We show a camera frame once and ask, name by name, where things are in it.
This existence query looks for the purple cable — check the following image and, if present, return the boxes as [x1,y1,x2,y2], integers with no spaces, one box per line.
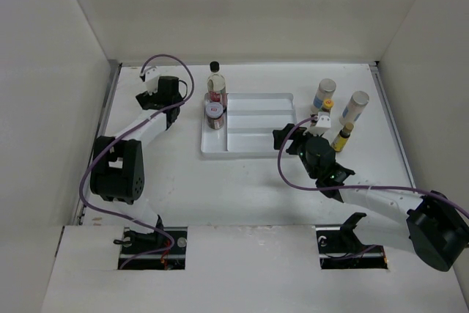
[78,54,195,269]
[276,117,469,218]

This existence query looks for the spice jar dark contents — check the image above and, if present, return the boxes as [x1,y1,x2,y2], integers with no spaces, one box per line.
[204,102,224,130]

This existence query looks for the white shaker blue label right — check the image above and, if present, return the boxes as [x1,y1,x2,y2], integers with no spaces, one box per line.
[339,91,369,125]

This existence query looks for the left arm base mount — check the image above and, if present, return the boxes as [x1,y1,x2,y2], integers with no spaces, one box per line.
[113,227,188,270]

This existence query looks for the green bottle yellow cap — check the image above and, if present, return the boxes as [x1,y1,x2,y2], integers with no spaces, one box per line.
[320,98,334,114]

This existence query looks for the white shaker blue label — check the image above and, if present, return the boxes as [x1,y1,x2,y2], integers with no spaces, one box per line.
[311,78,336,114]
[339,91,369,125]

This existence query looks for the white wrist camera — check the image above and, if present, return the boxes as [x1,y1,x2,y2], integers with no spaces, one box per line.
[141,67,160,95]
[307,112,331,136]

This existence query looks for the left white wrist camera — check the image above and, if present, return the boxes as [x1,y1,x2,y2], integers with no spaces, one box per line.
[141,67,160,95]

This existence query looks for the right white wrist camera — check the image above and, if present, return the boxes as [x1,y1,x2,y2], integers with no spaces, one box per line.
[307,112,331,136]

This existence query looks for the white shaker blue label left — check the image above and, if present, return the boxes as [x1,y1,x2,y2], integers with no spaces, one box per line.
[311,78,336,114]

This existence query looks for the small yellow label bottle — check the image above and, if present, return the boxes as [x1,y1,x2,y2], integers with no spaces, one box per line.
[330,122,354,152]

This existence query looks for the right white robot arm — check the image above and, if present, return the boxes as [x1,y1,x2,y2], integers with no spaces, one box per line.
[273,123,468,272]

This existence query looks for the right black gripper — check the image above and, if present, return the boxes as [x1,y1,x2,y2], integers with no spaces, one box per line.
[273,123,324,180]

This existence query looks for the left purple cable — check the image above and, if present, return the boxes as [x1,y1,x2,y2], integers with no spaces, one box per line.
[78,54,195,269]

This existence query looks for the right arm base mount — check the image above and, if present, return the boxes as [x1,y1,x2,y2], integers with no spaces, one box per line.
[315,213,388,270]

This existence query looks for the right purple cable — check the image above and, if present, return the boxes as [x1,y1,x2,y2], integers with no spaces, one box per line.
[276,117,469,218]

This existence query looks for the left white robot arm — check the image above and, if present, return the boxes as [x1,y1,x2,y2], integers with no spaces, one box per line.
[79,75,193,254]

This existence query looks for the white divided organizer tray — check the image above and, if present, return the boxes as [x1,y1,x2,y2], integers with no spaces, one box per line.
[201,93,297,160]

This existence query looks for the dark sauce bottle black cap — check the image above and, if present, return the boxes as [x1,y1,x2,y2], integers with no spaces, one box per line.
[207,61,227,109]

